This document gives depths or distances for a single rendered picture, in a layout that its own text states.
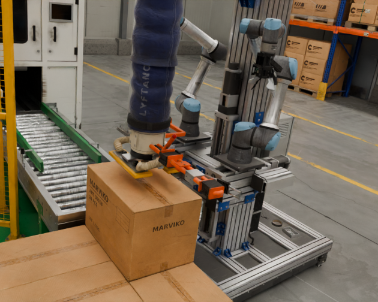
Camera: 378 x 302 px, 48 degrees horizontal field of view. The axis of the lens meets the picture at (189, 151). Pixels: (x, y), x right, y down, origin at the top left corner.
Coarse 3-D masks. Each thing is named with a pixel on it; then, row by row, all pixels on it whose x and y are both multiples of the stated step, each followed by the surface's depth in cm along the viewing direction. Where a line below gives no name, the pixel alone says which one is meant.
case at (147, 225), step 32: (96, 192) 238; (128, 192) 218; (160, 192) 222; (192, 192) 227; (96, 224) 243; (128, 224) 207; (160, 224) 212; (192, 224) 225; (128, 256) 211; (160, 256) 220; (192, 256) 234
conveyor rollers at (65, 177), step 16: (32, 128) 405; (48, 128) 413; (32, 144) 372; (48, 144) 372; (64, 144) 379; (48, 160) 341; (64, 160) 346; (80, 160) 353; (48, 176) 314; (64, 176) 320; (80, 176) 319; (64, 192) 295; (80, 192) 301; (64, 208) 278; (80, 208) 276
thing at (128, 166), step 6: (114, 150) 235; (126, 150) 238; (114, 156) 228; (120, 156) 227; (120, 162) 222; (126, 162) 221; (132, 162) 221; (138, 162) 217; (126, 168) 216; (132, 168) 214; (132, 174) 211; (138, 174) 210; (144, 174) 211; (150, 174) 213
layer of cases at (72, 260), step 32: (0, 256) 221; (32, 256) 224; (64, 256) 227; (96, 256) 230; (0, 288) 199; (32, 288) 201; (64, 288) 204; (96, 288) 207; (128, 288) 209; (160, 288) 212; (192, 288) 215
